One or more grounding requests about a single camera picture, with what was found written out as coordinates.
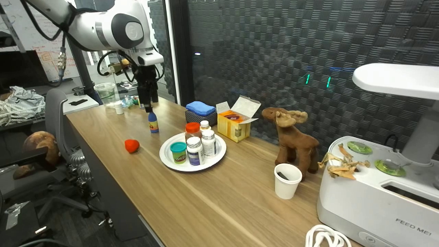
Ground dried plant leaves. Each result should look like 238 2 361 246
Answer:
319 142 371 181

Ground blue toy bottle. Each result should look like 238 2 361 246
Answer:
147 111 161 135

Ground brown moose plush toy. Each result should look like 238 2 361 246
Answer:
261 106 321 175

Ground thick white coiled cable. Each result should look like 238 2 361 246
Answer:
303 223 354 247

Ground blue folded cloth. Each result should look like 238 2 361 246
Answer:
186 100 217 118

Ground brown round plush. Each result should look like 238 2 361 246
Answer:
13 129 63 181

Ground white pill bottle blue label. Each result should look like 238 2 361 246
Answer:
186 136 205 168

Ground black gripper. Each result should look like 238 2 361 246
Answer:
135 65 161 114

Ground red toy strawberry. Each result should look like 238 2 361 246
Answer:
124 139 142 155

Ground white paper plate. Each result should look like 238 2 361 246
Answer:
158 131 228 175

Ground white paper cup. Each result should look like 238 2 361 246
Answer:
273 162 303 201

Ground open yellow cardboard box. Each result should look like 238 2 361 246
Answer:
214 95 262 144

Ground black arm cable with connector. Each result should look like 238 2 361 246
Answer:
18 0 70 88

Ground blue box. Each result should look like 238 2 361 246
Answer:
184 109 218 128

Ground clear plastic container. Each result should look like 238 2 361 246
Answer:
94 81 121 106

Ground white side table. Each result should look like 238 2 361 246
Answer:
61 94 102 117

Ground black looped camera cable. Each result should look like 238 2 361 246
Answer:
95 48 139 85

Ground brown wrist camera box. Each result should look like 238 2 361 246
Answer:
109 58 135 77

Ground grey office chair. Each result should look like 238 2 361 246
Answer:
43 87 116 231

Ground white indoor planter with lamp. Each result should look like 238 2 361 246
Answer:
316 62 439 247

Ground crumpled grey cloth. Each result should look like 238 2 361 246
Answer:
0 85 48 129

